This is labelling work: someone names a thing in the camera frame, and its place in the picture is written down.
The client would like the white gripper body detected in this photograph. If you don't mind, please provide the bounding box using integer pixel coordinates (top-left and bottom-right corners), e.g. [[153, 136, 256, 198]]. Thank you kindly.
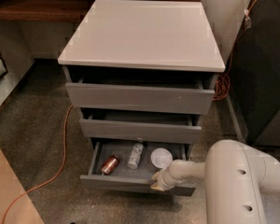
[[155, 168, 177, 190]]

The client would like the clear plastic water bottle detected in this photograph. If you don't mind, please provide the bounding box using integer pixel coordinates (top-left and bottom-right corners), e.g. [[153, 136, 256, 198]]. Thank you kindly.
[[128, 143, 144, 170]]

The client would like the grey bottom drawer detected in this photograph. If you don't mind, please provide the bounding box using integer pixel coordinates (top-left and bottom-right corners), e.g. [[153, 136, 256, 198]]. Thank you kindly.
[[80, 139, 195, 196]]

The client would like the grey drawer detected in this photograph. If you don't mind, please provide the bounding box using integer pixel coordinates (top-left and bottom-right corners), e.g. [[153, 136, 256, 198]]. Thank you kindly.
[[79, 109, 202, 144], [65, 82, 215, 115], [80, 139, 195, 196]]

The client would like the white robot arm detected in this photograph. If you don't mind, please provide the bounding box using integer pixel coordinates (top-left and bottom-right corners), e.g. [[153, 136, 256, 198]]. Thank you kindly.
[[151, 140, 280, 224]]

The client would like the grey middle drawer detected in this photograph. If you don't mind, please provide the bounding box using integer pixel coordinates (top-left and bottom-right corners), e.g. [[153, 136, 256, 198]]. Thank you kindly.
[[79, 109, 202, 144]]

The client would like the grey drawer cabinet white top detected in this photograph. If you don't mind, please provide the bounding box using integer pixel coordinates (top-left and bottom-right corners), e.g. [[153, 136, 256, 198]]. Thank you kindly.
[[57, 0, 227, 147]]

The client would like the grey top drawer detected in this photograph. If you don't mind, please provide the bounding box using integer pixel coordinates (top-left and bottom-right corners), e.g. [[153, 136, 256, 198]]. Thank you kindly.
[[65, 82, 215, 115]]

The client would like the white round bowl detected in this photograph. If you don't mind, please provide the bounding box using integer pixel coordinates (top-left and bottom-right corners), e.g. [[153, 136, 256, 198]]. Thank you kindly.
[[150, 148, 173, 169]]

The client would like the copper red can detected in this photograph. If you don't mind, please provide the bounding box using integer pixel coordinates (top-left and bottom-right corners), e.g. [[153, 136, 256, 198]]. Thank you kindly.
[[100, 155, 119, 175]]

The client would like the dark grey side cabinet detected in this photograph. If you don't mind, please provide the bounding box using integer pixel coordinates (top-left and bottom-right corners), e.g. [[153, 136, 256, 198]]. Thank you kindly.
[[230, 0, 280, 147]]

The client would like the orange extension cable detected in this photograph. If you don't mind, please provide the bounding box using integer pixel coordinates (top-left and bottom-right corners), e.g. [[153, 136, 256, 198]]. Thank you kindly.
[[1, 105, 75, 224]]

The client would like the orange coiled cable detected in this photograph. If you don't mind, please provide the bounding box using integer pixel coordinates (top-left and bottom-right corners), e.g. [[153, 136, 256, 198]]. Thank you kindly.
[[212, 0, 280, 102]]

